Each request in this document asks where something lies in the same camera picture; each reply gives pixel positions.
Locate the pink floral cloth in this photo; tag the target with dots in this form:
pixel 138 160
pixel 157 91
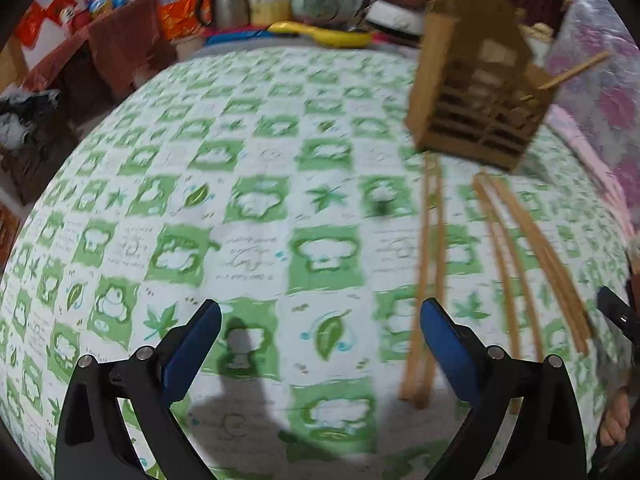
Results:
pixel 609 189

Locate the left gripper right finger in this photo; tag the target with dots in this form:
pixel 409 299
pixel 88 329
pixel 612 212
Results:
pixel 546 442

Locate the wooden chopstick two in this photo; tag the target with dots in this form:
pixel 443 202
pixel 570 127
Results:
pixel 436 280

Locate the green patterned tablecloth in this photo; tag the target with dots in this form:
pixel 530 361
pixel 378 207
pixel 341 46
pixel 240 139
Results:
pixel 283 184

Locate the yellow plastic tub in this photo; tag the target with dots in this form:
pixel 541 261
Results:
pixel 264 13

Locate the right hand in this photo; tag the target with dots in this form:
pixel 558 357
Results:
pixel 616 419

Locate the floral plastic wall cover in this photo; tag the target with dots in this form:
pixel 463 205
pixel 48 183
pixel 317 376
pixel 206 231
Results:
pixel 604 101

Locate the steel electric kettle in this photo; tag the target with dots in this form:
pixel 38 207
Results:
pixel 222 14

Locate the red cloth covered cabinet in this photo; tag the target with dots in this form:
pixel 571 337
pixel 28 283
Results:
pixel 119 43

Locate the wooden chopstick seven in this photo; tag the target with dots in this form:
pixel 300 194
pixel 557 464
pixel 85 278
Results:
pixel 519 283

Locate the chair with grey clothes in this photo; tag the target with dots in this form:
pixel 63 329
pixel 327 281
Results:
pixel 36 138

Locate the wooden chopstick eight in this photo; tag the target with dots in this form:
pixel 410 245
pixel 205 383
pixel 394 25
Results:
pixel 545 264

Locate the wooden utensil holder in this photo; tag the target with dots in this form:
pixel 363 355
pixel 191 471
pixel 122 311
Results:
pixel 477 93

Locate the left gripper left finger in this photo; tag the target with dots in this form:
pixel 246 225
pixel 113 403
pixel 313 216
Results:
pixel 93 441

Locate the wooden chopstick one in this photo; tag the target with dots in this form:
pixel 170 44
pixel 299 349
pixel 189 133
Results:
pixel 412 381

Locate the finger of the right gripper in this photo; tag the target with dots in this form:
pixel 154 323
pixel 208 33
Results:
pixel 621 315

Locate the wooden chopstick six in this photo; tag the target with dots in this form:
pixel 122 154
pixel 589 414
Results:
pixel 575 70

